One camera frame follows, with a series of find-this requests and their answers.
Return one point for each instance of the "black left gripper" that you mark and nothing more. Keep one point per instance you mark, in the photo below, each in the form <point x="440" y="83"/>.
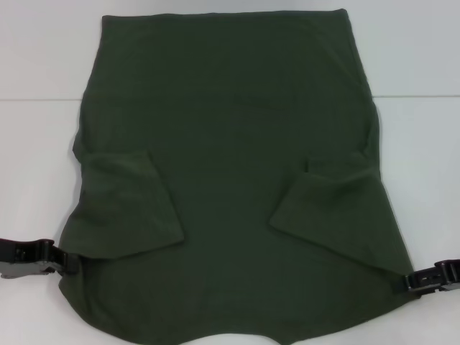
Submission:
<point x="21" y="258"/>

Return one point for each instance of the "dark green shirt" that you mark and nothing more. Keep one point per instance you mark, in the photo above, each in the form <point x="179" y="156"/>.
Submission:
<point x="223" y="143"/>

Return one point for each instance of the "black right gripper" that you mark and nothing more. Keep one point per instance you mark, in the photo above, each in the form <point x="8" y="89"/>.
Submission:
<point x="442" y="276"/>

